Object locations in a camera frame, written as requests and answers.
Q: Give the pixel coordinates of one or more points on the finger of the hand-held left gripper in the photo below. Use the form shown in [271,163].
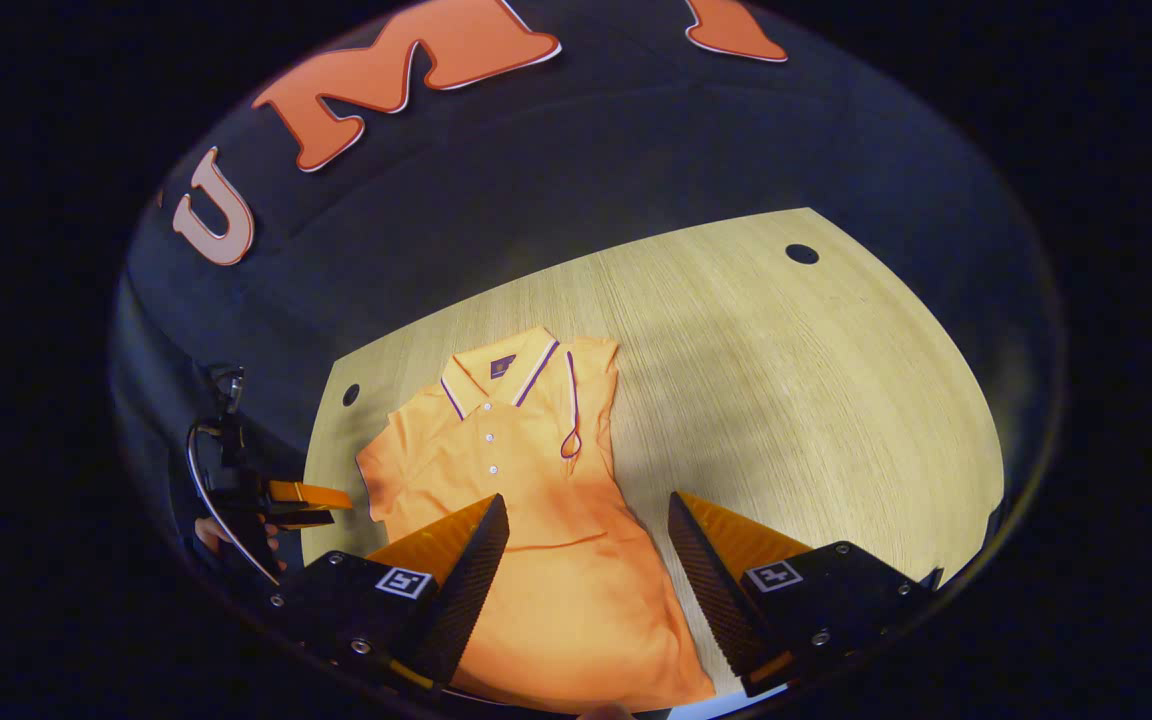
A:
[306,494]
[306,519]

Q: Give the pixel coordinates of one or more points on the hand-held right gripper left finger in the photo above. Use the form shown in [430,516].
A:
[466,590]

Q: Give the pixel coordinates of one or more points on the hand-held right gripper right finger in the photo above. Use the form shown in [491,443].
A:
[711,590]

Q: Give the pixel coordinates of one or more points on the orange polo T-shirt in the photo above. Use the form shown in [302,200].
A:
[556,500]

